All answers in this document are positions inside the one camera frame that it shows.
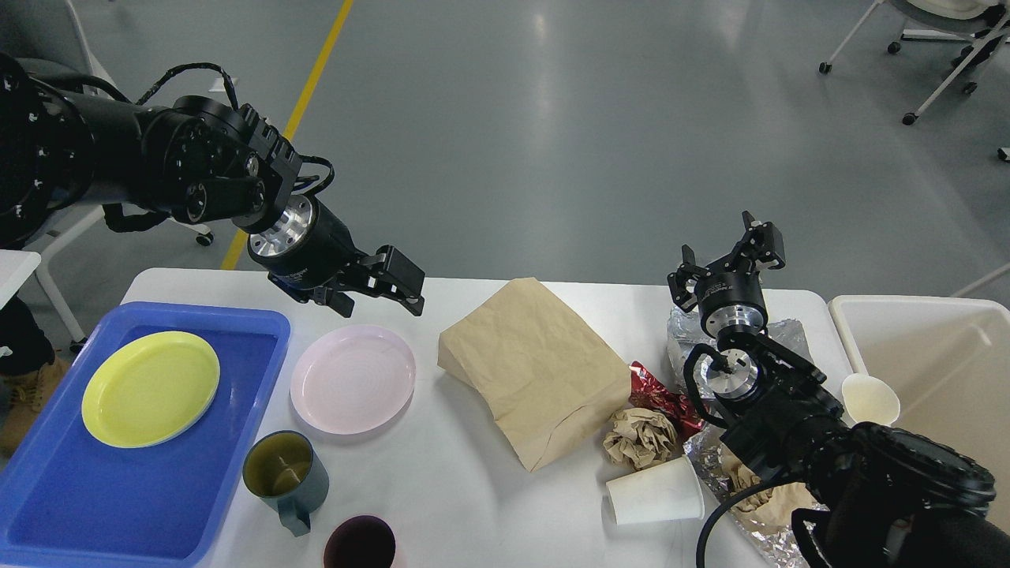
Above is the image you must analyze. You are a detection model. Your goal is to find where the blue plastic tray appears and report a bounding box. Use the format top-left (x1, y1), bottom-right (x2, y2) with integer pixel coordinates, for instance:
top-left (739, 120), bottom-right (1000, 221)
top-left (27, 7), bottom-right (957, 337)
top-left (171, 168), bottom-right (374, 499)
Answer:
top-left (1, 302), bottom-right (291, 567)

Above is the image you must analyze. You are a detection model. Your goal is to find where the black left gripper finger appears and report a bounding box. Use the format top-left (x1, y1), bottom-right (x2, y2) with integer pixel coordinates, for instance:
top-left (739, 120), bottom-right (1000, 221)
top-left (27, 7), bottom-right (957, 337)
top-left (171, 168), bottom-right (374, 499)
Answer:
top-left (347, 245), bottom-right (425, 316)
top-left (311, 286), bottom-right (356, 319)

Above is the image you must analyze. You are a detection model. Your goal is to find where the crumpled aluminium foil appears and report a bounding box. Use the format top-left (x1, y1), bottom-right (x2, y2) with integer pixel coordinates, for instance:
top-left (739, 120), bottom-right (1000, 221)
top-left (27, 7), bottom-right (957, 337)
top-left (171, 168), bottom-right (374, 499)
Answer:
top-left (667, 307), bottom-right (813, 567)

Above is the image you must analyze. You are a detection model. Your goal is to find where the brown boot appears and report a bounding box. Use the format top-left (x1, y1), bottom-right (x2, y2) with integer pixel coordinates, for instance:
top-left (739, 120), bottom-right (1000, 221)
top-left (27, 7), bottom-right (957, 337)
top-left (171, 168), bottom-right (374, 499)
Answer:
top-left (1, 357), bottom-right (71, 459)

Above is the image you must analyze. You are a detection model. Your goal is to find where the white office chair right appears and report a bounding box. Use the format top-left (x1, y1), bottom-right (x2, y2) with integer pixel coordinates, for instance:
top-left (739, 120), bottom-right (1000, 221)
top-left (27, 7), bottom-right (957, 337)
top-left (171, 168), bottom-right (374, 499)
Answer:
top-left (817, 1), bottom-right (1009, 125)

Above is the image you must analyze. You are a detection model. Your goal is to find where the pink mug dark inside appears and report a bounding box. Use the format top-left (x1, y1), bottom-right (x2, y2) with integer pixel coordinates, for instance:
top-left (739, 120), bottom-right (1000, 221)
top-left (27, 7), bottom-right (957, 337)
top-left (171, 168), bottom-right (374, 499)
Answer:
top-left (322, 515), bottom-right (407, 567)

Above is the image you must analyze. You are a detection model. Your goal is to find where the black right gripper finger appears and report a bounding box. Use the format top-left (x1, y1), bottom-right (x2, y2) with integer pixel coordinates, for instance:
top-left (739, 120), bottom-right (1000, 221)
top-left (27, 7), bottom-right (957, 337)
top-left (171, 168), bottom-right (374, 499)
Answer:
top-left (668, 247), bottom-right (709, 313)
top-left (728, 212), bottom-right (786, 275)

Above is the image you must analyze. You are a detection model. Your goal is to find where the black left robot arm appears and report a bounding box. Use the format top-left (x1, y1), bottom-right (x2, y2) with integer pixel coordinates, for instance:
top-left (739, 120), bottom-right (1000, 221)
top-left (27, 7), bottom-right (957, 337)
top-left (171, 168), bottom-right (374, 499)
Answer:
top-left (1, 54), bottom-right (425, 317)

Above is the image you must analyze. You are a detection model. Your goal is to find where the white paper cup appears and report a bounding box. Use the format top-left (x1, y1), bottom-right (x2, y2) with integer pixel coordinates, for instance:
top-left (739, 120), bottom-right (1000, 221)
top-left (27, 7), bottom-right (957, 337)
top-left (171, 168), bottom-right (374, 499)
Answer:
top-left (606, 456), bottom-right (705, 525)

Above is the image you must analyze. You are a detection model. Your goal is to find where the teal mug yellow inside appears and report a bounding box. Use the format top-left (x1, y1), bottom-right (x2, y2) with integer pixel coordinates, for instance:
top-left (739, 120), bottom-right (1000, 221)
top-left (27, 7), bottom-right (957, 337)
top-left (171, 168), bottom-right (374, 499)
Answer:
top-left (242, 429), bottom-right (331, 538)

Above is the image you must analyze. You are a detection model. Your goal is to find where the white chair base left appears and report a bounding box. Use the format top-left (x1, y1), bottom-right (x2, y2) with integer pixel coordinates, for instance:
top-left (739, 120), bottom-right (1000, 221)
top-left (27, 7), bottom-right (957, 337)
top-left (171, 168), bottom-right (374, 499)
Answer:
top-left (32, 0), bottom-right (215, 352)

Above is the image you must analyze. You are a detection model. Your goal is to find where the pink plate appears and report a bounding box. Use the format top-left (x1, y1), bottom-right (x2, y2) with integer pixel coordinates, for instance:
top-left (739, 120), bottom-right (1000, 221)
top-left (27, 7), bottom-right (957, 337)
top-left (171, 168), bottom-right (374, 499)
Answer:
top-left (290, 326), bottom-right (417, 435)

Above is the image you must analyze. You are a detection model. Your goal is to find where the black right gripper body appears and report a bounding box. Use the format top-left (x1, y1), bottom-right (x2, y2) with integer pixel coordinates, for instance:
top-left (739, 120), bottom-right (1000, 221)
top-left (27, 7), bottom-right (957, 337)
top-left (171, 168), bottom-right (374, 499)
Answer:
top-left (694, 260), bottom-right (769, 342)

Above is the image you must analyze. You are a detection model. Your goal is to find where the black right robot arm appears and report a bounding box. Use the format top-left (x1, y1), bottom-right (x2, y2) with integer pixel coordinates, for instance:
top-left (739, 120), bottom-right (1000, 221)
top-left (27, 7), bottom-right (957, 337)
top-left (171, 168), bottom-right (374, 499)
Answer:
top-left (667, 211), bottom-right (1009, 567)

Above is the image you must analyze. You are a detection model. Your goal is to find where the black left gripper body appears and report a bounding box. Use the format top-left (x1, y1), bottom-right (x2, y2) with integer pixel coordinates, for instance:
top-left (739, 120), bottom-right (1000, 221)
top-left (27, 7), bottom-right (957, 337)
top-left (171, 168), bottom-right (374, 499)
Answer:
top-left (248, 195), bottom-right (367, 304)

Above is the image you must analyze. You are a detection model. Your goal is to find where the white side table left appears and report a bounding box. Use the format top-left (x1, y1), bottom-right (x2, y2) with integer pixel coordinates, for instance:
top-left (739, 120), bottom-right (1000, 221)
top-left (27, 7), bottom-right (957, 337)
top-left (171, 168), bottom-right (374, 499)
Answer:
top-left (0, 249), bottom-right (41, 308)

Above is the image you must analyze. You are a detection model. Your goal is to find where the beige plastic bin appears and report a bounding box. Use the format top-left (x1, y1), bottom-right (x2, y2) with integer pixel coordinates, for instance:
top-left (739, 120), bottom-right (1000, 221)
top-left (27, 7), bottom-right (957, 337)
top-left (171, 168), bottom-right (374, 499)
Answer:
top-left (829, 295), bottom-right (1009, 531)

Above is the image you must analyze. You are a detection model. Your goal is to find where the crumpled brown paper ball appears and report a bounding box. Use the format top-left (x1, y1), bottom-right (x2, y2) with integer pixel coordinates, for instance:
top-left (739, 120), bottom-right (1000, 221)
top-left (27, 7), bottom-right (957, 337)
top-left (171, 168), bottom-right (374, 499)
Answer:
top-left (602, 407), bottom-right (684, 471)

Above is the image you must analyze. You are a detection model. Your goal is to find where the white plastic spoon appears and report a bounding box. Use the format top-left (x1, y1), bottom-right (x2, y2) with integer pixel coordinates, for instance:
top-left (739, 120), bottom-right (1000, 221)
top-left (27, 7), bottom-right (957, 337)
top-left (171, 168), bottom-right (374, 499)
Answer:
top-left (840, 373), bottom-right (901, 427)

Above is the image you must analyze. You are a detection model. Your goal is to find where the red foil wrapper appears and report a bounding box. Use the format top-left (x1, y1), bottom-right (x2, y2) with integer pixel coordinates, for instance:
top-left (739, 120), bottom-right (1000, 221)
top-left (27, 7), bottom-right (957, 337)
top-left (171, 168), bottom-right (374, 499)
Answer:
top-left (629, 361), bottom-right (705, 441)

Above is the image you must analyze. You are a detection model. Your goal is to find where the yellow plate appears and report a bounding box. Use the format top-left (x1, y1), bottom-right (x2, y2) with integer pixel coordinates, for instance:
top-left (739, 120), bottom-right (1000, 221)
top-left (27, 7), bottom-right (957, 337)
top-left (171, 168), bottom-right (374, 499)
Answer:
top-left (80, 332), bottom-right (221, 449)

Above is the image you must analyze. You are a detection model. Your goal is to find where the brown paper bag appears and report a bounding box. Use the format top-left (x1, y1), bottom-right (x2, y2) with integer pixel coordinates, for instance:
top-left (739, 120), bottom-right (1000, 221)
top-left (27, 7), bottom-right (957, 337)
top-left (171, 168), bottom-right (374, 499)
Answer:
top-left (437, 278), bottom-right (631, 472)

